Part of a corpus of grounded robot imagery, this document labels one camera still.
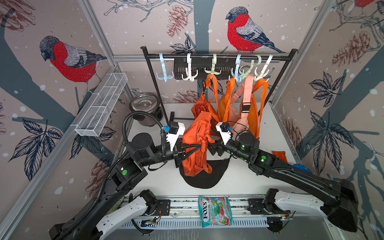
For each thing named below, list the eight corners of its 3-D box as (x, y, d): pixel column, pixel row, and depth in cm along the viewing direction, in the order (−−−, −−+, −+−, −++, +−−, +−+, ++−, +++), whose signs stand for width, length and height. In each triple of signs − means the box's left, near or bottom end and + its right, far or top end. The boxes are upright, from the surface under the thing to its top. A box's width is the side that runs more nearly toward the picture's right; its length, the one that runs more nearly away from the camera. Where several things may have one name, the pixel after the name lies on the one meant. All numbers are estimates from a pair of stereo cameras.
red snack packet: (275, 162, 91) (277, 161, 89) (271, 152, 95) (273, 150, 94) (287, 162, 91) (289, 161, 89) (283, 152, 95) (284, 150, 94)
